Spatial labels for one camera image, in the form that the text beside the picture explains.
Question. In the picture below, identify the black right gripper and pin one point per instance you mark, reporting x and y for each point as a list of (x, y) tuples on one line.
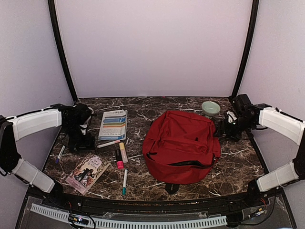
[(223, 127)]

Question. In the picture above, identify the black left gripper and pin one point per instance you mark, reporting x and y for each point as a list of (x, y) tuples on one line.
[(89, 144)]

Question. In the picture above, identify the red student backpack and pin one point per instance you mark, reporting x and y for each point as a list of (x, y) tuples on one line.
[(180, 147)]

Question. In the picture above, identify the Taming of the Shrew book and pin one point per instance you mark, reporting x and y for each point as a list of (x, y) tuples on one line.
[(86, 173)]

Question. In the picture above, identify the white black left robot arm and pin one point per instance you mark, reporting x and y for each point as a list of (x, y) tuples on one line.
[(18, 127)]

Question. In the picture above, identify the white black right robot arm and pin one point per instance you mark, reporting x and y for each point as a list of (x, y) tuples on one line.
[(280, 136)]

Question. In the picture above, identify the pale green ceramic bowl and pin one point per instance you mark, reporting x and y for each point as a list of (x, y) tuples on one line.
[(210, 108)]

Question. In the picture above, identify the white purple marker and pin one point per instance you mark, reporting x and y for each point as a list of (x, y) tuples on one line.
[(60, 154)]

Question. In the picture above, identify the white blue workbook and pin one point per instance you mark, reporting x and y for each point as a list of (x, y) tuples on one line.
[(113, 126)]

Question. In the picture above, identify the white pink-tipped marker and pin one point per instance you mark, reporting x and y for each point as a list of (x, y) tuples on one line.
[(108, 144)]

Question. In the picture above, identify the pastel yellow pink highlighter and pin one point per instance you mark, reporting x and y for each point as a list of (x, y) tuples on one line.
[(123, 152)]

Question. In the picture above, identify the black pink highlighter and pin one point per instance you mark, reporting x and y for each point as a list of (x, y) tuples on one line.
[(119, 161)]

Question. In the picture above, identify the white teal marker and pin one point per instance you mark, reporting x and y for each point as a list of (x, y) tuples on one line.
[(124, 186)]

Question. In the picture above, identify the small circuit board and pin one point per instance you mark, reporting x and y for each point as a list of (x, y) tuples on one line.
[(77, 220)]

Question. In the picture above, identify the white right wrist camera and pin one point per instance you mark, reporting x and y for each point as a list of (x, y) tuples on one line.
[(231, 116)]

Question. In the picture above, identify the black front rail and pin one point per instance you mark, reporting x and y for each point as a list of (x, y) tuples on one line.
[(96, 205)]

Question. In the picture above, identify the white slotted cable duct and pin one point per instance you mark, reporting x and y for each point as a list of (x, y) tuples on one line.
[(130, 221)]

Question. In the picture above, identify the right black frame post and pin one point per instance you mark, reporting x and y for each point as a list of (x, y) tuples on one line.
[(247, 47)]

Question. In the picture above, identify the black frame post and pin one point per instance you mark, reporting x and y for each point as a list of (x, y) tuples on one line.
[(60, 49), (247, 47)]

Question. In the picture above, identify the left black frame post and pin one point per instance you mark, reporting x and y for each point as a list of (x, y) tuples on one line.
[(60, 49)]

